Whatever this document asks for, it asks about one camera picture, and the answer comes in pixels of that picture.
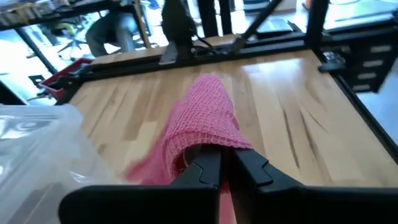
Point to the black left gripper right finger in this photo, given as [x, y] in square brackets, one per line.
[248, 174]

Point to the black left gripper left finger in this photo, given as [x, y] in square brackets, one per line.
[199, 174]

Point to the pink elastic bandage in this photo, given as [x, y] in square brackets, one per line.
[202, 118]

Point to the clear plastic storage container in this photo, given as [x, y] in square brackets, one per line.
[37, 186]

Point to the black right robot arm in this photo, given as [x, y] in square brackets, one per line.
[177, 21]

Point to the black desk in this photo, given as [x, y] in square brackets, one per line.
[351, 71]

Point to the red plastic crate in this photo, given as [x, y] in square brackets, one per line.
[57, 91]

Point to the person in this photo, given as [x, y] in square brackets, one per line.
[109, 31]

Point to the grey office chair base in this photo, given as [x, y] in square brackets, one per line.
[73, 46]

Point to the black aluminium table frame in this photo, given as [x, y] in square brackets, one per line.
[280, 46]

